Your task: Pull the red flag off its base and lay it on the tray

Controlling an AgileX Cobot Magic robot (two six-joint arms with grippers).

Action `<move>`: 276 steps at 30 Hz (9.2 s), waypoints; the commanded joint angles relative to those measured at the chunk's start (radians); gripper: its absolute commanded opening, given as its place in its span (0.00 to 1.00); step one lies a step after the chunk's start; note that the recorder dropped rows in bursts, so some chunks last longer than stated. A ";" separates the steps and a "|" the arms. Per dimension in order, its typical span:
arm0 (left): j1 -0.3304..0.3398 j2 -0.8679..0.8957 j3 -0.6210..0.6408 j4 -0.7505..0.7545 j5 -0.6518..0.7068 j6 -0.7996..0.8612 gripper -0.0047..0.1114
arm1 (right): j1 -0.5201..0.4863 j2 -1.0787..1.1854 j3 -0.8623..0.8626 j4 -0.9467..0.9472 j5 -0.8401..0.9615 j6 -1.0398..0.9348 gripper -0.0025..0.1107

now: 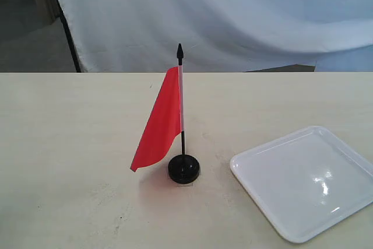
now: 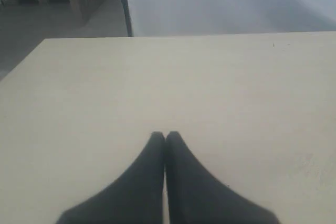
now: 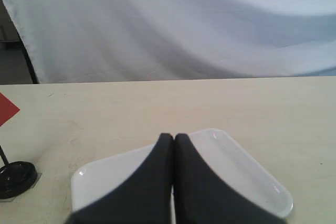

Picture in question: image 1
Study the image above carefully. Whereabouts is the red flag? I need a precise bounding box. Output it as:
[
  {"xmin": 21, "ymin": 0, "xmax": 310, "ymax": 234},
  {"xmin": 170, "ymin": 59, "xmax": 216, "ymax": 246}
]
[{"xmin": 130, "ymin": 44, "xmax": 184, "ymax": 172}]

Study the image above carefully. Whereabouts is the white backdrop cloth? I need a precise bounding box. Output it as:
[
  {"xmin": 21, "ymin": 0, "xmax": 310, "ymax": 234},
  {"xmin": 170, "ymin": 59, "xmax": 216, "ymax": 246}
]
[{"xmin": 58, "ymin": 0, "xmax": 372, "ymax": 72}]

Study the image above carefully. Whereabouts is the black backdrop stand pole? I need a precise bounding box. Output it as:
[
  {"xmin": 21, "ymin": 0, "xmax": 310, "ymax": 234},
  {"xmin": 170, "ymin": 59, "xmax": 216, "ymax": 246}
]
[{"xmin": 57, "ymin": 2, "xmax": 82, "ymax": 73}]

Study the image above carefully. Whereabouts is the white square plastic tray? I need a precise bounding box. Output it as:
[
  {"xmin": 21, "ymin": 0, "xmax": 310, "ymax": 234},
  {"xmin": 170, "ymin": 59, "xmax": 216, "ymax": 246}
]
[{"xmin": 230, "ymin": 126, "xmax": 372, "ymax": 244}]

